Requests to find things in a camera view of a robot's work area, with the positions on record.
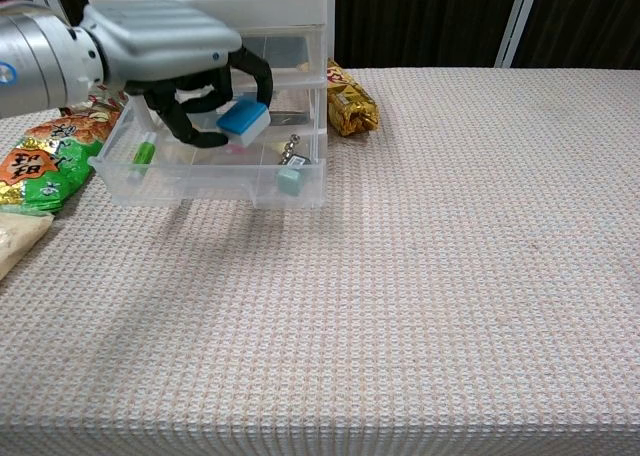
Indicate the blue white eraser block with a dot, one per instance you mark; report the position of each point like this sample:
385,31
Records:
242,121

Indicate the black pleated curtain panel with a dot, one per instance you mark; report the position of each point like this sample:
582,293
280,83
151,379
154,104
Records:
425,21
585,21

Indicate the clear bag of pale chips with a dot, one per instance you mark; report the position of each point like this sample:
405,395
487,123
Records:
17,241

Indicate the left robot arm silver white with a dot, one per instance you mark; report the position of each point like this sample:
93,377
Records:
40,61

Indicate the green orange snack bag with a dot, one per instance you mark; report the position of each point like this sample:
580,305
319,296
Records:
45,171

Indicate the white divided trays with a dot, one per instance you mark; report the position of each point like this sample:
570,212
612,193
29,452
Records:
280,6

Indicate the green white marker tube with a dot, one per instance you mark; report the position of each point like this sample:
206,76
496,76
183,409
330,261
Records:
142,156

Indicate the beige waffle tablecloth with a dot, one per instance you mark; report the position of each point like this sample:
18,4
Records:
350,301

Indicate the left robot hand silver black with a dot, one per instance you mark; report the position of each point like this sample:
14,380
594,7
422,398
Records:
160,41

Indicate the gold snack bag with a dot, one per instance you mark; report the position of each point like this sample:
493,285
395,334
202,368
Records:
352,106

